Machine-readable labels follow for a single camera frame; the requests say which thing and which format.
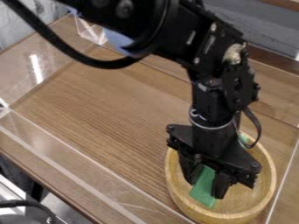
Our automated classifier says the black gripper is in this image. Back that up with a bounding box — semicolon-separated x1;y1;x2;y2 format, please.
165;123;261;200

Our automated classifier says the green rectangular block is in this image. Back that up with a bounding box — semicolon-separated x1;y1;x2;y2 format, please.
189;134;256;207

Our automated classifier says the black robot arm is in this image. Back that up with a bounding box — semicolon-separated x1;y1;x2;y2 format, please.
2;0;261;200

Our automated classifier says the brown wooden bowl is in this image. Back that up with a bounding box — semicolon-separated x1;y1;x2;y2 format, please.
164;143;276;224

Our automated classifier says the black metal table bracket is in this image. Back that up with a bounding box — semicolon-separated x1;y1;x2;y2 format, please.
24;199;68;224

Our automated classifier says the black cable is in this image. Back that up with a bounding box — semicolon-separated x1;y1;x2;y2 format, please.
0;199;56;224

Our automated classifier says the clear acrylic corner bracket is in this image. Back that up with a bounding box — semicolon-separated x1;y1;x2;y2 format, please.
74;17;108;46

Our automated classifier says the clear acrylic tray wall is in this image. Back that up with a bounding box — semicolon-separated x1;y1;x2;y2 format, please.
0;8;299;224

